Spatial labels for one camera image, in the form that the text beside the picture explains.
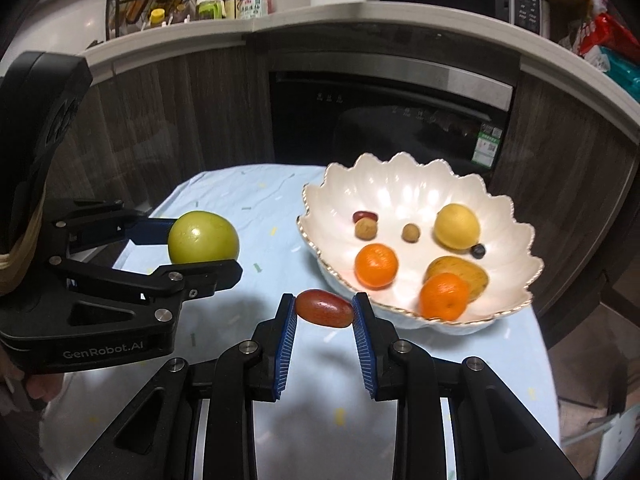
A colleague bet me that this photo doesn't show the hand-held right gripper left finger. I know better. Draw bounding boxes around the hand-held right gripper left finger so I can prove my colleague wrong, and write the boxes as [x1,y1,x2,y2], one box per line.
[82,292,301,480]

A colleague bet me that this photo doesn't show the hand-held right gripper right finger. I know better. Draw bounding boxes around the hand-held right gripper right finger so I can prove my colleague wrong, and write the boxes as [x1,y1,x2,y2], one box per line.
[351,292,583,480]

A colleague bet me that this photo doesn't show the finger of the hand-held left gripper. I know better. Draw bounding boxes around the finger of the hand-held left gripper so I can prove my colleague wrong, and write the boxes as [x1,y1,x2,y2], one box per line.
[50,199,177,261]
[47,257,244,337]

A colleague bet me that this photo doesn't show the green round fruit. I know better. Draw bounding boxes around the green round fruit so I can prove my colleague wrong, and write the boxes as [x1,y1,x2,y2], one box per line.
[167,211,240,264]

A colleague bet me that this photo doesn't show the red cherry tomato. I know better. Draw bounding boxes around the red cherry tomato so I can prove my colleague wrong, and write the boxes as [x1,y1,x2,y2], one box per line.
[295,289,356,329]

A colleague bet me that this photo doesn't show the orange mandarin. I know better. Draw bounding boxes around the orange mandarin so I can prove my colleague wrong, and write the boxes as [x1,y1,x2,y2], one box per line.
[355,243,399,290]
[419,273,470,321]

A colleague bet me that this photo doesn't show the yellow mango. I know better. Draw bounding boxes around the yellow mango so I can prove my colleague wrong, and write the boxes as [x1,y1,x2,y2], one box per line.
[425,255,489,305]

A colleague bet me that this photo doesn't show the white scalloped bowl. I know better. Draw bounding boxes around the white scalloped bowl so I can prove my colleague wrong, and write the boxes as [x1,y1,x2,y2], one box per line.
[296,151,545,333]

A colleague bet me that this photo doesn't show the person's left hand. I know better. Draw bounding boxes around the person's left hand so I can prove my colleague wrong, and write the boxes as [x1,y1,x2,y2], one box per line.
[0,355,63,416]

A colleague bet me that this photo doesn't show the light blue patterned tablecloth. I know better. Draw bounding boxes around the light blue patterned tablecloth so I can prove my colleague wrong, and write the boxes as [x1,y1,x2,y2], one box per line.
[40,162,561,480]

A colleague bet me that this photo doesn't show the beige elastic band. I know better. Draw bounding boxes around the beige elastic band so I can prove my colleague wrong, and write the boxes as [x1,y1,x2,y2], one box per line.
[0,180,48,297]

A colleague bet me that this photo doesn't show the dark wood cabinet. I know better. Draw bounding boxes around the dark wood cabinet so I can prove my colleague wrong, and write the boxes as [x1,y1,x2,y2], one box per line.
[50,45,276,211]
[487,60,640,351]

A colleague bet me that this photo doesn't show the yellow lemon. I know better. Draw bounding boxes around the yellow lemon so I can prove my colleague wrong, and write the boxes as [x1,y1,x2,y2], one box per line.
[433,203,481,251]

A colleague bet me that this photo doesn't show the black built-in oven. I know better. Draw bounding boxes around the black built-in oven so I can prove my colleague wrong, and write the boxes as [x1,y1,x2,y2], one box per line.
[267,55,516,181]

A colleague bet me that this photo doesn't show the green white sticker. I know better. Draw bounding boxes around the green white sticker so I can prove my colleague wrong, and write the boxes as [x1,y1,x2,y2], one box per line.
[472,127,503,166]

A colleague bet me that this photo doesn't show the white kitchen countertop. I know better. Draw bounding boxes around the white kitchen countertop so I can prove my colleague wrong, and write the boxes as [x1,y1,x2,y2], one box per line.
[82,0,640,126]

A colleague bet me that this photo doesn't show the teal packet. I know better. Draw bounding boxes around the teal packet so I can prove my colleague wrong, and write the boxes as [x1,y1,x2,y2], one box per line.
[600,47,640,86]

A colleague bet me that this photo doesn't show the red snack packet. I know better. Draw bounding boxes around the red snack packet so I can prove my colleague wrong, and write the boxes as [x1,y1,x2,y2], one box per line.
[580,12,640,68]

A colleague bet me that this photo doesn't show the black wire spice rack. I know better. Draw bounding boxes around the black wire spice rack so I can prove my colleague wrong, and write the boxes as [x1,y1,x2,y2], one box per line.
[106,0,198,38]

